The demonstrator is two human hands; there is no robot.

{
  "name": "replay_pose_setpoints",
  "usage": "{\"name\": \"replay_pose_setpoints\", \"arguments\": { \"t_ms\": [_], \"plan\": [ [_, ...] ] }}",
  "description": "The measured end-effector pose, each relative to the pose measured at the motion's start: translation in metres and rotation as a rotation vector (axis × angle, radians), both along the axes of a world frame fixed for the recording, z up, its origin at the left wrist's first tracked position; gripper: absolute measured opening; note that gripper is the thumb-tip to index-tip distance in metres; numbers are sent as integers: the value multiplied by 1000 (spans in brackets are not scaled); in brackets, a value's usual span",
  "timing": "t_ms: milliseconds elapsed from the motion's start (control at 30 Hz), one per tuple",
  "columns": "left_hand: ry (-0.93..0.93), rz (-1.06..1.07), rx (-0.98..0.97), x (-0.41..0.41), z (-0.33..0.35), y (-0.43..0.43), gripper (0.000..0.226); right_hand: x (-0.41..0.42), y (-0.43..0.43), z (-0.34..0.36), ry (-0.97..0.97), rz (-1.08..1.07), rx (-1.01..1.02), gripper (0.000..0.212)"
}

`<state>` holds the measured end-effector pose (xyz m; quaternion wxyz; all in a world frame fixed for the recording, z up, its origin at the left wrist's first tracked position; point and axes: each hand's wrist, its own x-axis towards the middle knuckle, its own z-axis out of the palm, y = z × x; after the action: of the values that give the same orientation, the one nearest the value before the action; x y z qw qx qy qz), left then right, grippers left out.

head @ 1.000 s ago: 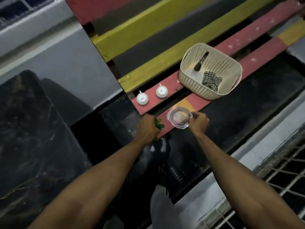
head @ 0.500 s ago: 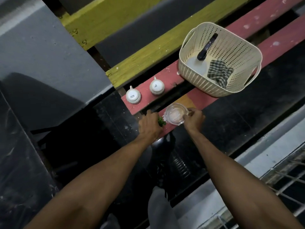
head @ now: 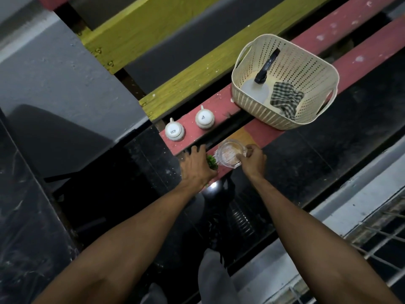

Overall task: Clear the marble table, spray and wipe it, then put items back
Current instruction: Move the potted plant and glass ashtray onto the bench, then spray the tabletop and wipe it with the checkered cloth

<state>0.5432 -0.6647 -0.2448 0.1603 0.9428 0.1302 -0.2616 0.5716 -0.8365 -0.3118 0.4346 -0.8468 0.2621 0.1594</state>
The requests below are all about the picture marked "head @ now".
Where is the person's grey trouser leg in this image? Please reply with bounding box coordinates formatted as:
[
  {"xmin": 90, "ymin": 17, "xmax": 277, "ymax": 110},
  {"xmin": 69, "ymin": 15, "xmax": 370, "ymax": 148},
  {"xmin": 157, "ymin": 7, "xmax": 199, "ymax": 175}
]
[
  {"xmin": 198, "ymin": 248, "xmax": 242, "ymax": 304},
  {"xmin": 139, "ymin": 283, "xmax": 169, "ymax": 304}
]

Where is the person's right hand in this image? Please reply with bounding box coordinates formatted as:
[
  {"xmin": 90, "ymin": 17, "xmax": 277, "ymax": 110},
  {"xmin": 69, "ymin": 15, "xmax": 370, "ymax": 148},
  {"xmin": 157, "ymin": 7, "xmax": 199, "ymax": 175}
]
[{"xmin": 236, "ymin": 144, "xmax": 268, "ymax": 183}]

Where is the cream perforated plastic basket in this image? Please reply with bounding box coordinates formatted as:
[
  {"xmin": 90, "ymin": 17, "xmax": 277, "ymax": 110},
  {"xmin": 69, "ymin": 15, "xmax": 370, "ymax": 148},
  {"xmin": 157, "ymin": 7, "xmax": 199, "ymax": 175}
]
[{"xmin": 231, "ymin": 34, "xmax": 340, "ymax": 131}]

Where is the clear glass cup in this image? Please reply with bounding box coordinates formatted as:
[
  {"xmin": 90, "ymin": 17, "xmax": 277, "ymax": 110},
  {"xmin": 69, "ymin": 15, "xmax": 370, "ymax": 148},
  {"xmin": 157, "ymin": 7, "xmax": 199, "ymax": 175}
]
[{"xmin": 215, "ymin": 139, "xmax": 249, "ymax": 169}]

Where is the red wooden plank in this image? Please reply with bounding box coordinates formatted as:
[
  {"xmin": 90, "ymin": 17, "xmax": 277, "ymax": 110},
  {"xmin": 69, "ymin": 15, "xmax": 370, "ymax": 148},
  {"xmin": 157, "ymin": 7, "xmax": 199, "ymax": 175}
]
[{"xmin": 159, "ymin": 0, "xmax": 401, "ymax": 156}]

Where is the black white checked cloth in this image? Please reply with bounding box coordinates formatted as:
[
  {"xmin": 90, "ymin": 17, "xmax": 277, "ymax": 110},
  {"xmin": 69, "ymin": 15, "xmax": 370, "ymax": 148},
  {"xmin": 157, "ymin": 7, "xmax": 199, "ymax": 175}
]
[{"xmin": 270, "ymin": 81, "xmax": 305, "ymax": 121}]

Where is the red plank with orange patch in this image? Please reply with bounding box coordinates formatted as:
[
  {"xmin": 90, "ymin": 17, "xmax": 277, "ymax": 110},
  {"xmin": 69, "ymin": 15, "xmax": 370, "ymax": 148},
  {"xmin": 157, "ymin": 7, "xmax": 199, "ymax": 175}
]
[{"xmin": 205, "ymin": 16, "xmax": 405, "ymax": 185}]

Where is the person's right forearm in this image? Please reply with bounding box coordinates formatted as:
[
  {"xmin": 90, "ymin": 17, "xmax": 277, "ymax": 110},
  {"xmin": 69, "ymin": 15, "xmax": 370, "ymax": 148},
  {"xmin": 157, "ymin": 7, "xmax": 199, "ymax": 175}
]
[{"xmin": 248, "ymin": 175, "xmax": 403, "ymax": 304}]

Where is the narrow yellow wooden plank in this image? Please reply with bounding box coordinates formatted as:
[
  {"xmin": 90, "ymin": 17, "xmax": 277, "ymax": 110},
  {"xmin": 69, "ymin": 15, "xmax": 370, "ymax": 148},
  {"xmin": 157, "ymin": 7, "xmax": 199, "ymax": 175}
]
[{"xmin": 139, "ymin": 0, "xmax": 336, "ymax": 122}]

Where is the person's left hand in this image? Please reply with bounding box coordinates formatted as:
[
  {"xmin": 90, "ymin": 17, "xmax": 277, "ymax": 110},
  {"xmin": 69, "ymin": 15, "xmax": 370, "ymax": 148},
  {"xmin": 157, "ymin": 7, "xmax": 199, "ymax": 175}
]
[{"xmin": 179, "ymin": 145, "xmax": 219, "ymax": 191}]

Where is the metal wire grille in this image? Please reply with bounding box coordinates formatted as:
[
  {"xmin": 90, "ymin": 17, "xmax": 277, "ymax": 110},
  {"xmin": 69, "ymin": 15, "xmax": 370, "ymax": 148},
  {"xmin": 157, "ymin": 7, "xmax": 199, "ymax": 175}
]
[{"xmin": 263, "ymin": 193, "xmax": 405, "ymax": 304}]

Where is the wide yellow wooden plank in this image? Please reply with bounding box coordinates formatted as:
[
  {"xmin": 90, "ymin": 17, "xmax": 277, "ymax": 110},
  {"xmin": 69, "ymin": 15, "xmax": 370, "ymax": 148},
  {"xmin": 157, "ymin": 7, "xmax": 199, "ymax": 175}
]
[{"xmin": 77, "ymin": 0, "xmax": 226, "ymax": 75}]

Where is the white ceramic cup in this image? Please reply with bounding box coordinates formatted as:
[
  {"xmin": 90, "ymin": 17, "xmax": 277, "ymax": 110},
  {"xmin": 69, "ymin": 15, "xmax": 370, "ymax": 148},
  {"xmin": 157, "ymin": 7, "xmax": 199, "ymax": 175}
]
[
  {"xmin": 195, "ymin": 105, "xmax": 216, "ymax": 130},
  {"xmin": 165, "ymin": 118, "xmax": 186, "ymax": 142}
]

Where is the person's left forearm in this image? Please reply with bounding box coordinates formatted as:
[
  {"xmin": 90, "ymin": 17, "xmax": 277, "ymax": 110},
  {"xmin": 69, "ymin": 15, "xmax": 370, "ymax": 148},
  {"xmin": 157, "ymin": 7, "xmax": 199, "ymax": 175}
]
[{"xmin": 32, "ymin": 182, "xmax": 208, "ymax": 304}]

